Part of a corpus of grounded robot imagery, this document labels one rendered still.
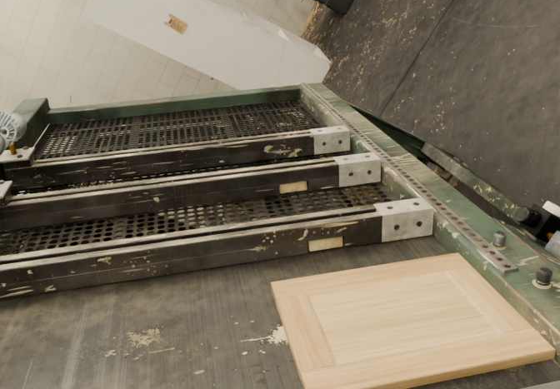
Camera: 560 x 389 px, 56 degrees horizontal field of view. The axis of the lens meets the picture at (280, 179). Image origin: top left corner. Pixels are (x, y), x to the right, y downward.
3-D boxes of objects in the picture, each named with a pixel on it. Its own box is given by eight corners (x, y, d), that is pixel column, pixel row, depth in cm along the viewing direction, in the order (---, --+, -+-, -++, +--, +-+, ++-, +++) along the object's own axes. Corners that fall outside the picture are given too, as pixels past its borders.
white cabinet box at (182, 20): (332, 63, 476) (108, -53, 406) (301, 118, 496) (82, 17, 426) (317, 47, 529) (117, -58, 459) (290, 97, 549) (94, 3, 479)
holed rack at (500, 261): (517, 271, 100) (518, 268, 100) (503, 273, 100) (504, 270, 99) (305, 83, 249) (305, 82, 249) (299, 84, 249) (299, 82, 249)
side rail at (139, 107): (301, 112, 246) (300, 88, 241) (52, 137, 228) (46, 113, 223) (297, 107, 253) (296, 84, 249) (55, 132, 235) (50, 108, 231)
